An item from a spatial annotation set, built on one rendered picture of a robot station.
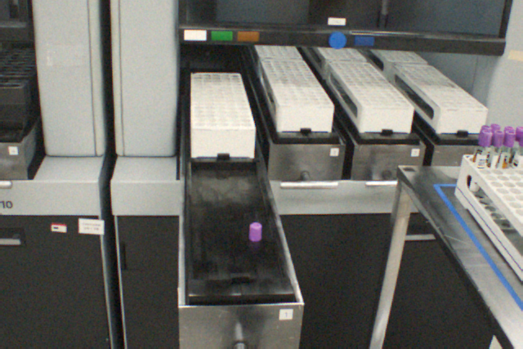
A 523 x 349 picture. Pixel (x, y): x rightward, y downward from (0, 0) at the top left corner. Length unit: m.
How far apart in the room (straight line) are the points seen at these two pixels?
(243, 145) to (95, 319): 0.50
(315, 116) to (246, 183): 0.22
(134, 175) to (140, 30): 0.25
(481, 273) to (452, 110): 0.46
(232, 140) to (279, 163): 0.14
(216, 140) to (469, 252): 0.42
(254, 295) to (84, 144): 0.57
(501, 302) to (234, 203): 0.38
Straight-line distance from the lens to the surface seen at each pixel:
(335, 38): 1.02
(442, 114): 1.12
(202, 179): 0.89
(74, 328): 1.24
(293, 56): 1.35
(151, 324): 1.21
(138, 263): 1.12
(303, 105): 1.03
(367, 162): 1.06
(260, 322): 0.65
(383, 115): 1.07
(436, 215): 0.83
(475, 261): 0.75
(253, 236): 0.74
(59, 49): 1.06
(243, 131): 0.91
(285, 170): 1.03
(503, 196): 0.78
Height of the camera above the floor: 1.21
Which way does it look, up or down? 25 degrees down
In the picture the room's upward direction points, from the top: 4 degrees clockwise
